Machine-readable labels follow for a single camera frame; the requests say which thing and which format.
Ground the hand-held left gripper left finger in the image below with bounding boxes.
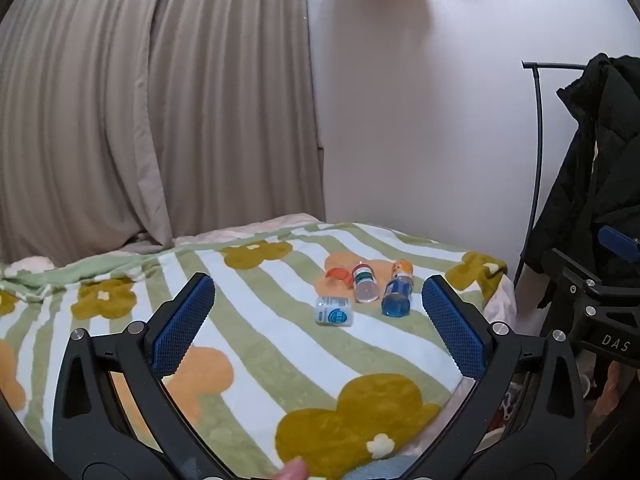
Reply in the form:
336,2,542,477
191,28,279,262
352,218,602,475
51,272,232,480

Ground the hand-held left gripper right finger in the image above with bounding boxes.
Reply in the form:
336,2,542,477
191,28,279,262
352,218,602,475
400,275,589,480

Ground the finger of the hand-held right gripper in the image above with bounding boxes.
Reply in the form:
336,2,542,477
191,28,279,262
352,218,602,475
542,248,604,292
598,225,640,268

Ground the white cup with blue label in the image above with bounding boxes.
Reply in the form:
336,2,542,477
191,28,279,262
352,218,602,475
314,296,355,326

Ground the person's left hand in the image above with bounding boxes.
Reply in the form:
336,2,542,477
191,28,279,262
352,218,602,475
276,457,310,480

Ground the blue bottle orange cap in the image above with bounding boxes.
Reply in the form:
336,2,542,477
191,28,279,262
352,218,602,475
381,259,414,318

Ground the black jacket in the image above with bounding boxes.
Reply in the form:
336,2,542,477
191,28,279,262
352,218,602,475
526,52,640,312

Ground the striped floral blanket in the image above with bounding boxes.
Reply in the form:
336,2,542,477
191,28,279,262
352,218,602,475
0,222,509,480

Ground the clear bottle red cap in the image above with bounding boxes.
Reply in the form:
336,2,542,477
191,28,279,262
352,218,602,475
351,261,379,304

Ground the black metal coat rack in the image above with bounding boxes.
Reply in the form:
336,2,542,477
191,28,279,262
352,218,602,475
515,60,601,281

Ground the beige curtain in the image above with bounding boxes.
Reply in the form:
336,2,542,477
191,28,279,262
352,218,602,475
0,0,327,264

